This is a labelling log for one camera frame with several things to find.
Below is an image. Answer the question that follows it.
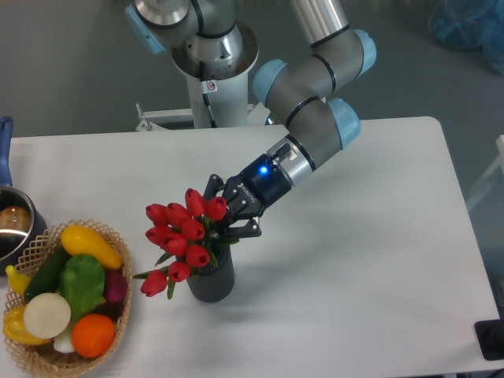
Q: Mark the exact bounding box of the yellow squash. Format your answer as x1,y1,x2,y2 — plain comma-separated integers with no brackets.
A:
60,224,123,270

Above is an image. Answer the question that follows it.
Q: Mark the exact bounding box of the purple red onion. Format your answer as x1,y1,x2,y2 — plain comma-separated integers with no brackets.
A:
103,271,128,303

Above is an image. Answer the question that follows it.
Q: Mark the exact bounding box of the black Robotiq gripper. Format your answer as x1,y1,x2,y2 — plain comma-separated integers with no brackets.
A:
202,154,292,239

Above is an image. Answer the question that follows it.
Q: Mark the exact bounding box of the dark grey ribbed vase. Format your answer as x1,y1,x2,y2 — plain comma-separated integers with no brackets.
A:
187,246,235,303

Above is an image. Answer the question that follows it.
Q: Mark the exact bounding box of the orange fruit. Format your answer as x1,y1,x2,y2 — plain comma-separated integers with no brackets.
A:
72,313,115,358

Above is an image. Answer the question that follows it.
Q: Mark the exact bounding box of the green cucumber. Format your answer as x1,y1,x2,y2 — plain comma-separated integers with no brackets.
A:
24,245,71,302

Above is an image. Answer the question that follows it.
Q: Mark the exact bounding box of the woven wicker basket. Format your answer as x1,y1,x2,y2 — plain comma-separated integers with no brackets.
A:
1,220,132,377

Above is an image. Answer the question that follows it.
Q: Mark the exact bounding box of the blue plastic bag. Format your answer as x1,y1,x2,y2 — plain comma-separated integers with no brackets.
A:
428,1,503,75

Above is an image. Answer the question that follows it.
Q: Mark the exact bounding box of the red tulip bouquet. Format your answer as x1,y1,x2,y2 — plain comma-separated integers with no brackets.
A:
134,188,238,299

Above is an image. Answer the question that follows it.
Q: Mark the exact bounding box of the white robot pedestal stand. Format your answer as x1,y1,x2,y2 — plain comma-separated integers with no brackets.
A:
135,72,273,132

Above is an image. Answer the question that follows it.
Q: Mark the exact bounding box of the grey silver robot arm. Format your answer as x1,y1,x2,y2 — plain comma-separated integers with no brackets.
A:
125,1,376,242

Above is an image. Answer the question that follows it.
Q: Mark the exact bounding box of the blue handled saucepan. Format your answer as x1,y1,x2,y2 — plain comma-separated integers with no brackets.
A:
1,117,46,277

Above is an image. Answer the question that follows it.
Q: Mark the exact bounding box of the yellow bell pepper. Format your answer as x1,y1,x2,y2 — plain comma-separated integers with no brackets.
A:
3,306,50,346

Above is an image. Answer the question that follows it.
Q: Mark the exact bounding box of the white frame at right edge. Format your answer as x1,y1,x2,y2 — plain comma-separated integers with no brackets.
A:
465,135,503,212

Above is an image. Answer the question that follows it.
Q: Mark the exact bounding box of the black device at table edge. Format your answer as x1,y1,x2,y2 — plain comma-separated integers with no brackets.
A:
474,319,503,361

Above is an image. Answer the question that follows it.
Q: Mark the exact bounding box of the green lettuce leaf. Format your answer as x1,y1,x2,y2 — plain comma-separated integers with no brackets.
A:
58,254,106,325

